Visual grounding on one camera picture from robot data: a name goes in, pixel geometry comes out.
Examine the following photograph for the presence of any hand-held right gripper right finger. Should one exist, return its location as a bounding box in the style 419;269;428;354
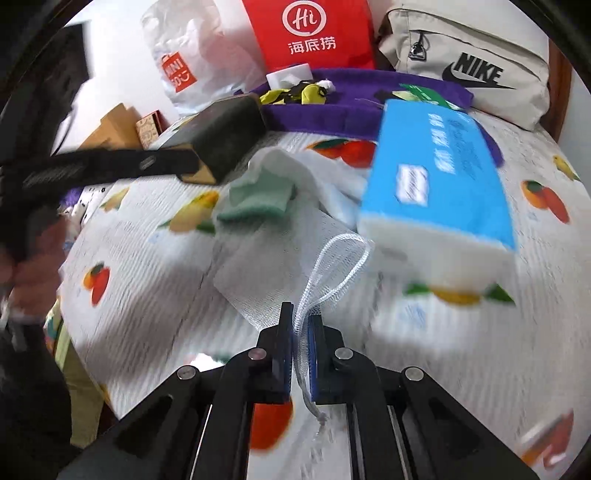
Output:
307;314;541;480

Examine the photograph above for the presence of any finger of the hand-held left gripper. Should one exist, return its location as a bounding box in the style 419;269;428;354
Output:
55;147;204;188

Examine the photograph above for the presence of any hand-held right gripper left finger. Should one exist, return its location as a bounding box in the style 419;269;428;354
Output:
58;302;296;480

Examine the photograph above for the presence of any white mesh bag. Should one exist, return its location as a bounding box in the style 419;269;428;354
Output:
213;203;376;437

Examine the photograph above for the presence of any green wet wipes packet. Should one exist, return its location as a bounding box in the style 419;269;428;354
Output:
399;83;467;112

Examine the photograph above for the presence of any person's left forearm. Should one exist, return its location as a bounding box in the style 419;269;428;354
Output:
0;314;77;480

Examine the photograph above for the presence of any person's left hand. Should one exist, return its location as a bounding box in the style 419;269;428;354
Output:
0;208;68;319

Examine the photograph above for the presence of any patterned box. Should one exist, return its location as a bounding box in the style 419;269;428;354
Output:
135;110;162;149

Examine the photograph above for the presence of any light wooden furniture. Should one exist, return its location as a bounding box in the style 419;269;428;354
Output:
78;102;141;151

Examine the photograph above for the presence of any dotted pillow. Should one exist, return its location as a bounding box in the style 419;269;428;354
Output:
76;187;109;217

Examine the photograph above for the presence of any black box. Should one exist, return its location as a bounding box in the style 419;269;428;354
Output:
157;92;267;186

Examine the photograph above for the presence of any white plastic bag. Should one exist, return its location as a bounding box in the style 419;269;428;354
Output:
141;0;269;116

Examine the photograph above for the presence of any white cloth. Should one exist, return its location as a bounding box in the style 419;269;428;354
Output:
247;148;370;227

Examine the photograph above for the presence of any white sponge block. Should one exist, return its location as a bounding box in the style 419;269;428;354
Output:
266;65;312;89

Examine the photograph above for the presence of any blue tissue pack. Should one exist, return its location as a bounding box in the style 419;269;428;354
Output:
356;98;517;296

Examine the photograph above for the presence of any red paper bag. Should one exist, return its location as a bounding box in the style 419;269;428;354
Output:
241;0;376;72

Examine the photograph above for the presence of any purple towel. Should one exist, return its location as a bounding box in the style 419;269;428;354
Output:
252;68;504;167

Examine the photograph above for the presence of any beige belt bag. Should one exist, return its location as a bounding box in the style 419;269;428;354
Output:
378;4;551;132

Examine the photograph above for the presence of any brown wooden frame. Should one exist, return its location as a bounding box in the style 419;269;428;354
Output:
549;46;573;144

